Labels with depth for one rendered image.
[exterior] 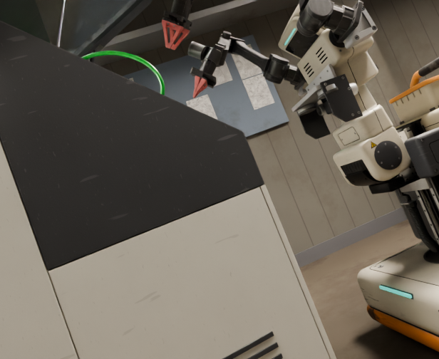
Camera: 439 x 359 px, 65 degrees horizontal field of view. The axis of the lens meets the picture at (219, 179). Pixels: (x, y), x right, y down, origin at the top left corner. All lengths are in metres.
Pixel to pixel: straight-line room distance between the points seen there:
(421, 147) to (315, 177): 2.08
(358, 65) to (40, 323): 1.28
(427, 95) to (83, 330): 1.36
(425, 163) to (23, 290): 1.21
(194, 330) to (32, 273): 0.40
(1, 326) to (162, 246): 0.38
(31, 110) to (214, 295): 0.64
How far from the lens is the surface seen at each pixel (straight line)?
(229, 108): 3.22
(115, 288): 0.89
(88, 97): 0.96
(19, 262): 0.91
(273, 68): 1.59
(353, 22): 1.26
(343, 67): 1.41
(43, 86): 0.98
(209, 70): 1.40
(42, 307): 0.91
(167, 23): 1.18
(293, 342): 1.02
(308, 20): 1.24
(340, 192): 3.41
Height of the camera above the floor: 0.79
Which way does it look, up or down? 4 degrees up
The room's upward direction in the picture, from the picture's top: 22 degrees counter-clockwise
